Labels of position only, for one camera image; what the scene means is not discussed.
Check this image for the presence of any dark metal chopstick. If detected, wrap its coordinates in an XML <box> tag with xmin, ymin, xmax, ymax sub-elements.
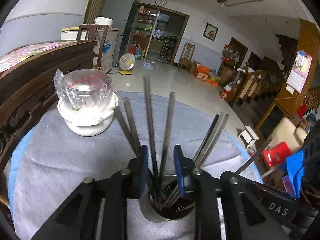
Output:
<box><xmin>235</xmin><ymin>135</ymin><xmax>273</xmax><ymax>175</ymax></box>
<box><xmin>124</xmin><ymin>98</ymin><xmax>140</xmax><ymax>155</ymax></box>

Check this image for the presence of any grey perforated utensil cup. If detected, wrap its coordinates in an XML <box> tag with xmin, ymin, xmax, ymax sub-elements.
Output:
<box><xmin>139</xmin><ymin>174</ymin><xmax>195</xmax><ymax>223</ymax></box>

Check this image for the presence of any red plastic stool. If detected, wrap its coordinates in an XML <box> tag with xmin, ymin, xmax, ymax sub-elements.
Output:
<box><xmin>262</xmin><ymin>142</ymin><xmax>291</xmax><ymax>168</ymax></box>

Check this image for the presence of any small white stool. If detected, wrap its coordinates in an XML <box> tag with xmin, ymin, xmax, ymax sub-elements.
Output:
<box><xmin>239</xmin><ymin>125</ymin><xmax>259</xmax><ymax>148</ymax></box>

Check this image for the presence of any white ceramic pot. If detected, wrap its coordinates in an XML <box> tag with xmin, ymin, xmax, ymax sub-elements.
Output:
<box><xmin>57</xmin><ymin>92</ymin><xmax>119</xmax><ymax>137</ymax></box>

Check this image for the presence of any grey towel cloth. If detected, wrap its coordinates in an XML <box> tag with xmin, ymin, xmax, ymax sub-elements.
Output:
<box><xmin>11</xmin><ymin>92</ymin><xmax>249</xmax><ymax>239</ymax></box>

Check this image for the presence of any clear plastic bag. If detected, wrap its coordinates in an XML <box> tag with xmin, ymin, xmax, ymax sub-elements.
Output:
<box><xmin>54</xmin><ymin>69</ymin><xmax>113</xmax><ymax>112</ymax></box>

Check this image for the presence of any orange cardboard box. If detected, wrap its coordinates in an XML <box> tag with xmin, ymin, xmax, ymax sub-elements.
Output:
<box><xmin>193</xmin><ymin>65</ymin><xmax>210</xmax><ymax>81</ymax></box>

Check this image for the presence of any blue table cover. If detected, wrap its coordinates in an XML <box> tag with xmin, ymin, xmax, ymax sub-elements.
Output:
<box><xmin>7</xmin><ymin>127</ymin><xmax>36</xmax><ymax>205</ymax></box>

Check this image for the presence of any small floor fan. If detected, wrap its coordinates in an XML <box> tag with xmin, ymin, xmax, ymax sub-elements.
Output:
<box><xmin>119</xmin><ymin>53</ymin><xmax>136</xmax><ymax>75</ymax></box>

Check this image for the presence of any carved dark wooden bench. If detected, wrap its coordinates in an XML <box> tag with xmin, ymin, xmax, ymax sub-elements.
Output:
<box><xmin>0</xmin><ymin>39</ymin><xmax>98</xmax><ymax>176</ymax></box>

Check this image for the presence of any white chest freezer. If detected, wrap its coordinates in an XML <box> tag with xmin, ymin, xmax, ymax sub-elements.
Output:
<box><xmin>60</xmin><ymin>26</ymin><xmax>120</xmax><ymax>74</ymax></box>

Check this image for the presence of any dark wooden chair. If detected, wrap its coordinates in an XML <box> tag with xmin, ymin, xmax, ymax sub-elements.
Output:
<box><xmin>76</xmin><ymin>24</ymin><xmax>110</xmax><ymax>71</ymax></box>

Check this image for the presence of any grey refrigerator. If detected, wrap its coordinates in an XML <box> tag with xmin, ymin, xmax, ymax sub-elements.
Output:
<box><xmin>100</xmin><ymin>0</ymin><xmax>140</xmax><ymax>66</ymax></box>

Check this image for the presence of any wooden chair by wall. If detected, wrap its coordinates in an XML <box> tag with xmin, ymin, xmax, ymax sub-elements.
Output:
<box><xmin>177</xmin><ymin>42</ymin><xmax>195</xmax><ymax>73</ymax></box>

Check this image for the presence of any wall calendar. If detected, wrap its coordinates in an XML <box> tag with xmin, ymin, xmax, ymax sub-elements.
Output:
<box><xmin>286</xmin><ymin>50</ymin><xmax>312</xmax><ymax>94</ymax></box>

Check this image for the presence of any framed wall picture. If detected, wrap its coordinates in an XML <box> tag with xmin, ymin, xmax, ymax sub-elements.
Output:
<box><xmin>203</xmin><ymin>23</ymin><xmax>218</xmax><ymax>41</ymax></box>

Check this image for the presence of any round wall clock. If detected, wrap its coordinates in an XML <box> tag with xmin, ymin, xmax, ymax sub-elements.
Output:
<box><xmin>155</xmin><ymin>0</ymin><xmax>167</xmax><ymax>7</ymax></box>

